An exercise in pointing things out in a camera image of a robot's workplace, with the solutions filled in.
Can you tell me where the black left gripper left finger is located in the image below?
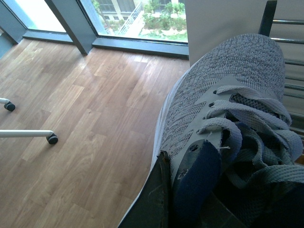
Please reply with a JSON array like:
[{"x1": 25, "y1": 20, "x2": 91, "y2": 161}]
[{"x1": 118, "y1": 152, "x2": 171, "y2": 228}]

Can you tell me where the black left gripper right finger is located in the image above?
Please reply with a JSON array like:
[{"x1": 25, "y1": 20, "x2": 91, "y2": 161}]
[{"x1": 198, "y1": 192, "x2": 246, "y2": 228}]

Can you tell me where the black metal shoe rack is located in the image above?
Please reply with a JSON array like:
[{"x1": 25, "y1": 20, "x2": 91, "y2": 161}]
[{"x1": 258, "y1": 0, "x2": 304, "y2": 167}]

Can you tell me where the white table leg with caster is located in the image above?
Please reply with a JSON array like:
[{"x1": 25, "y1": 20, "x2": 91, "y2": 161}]
[{"x1": 0, "y1": 130, "x2": 58, "y2": 145}]

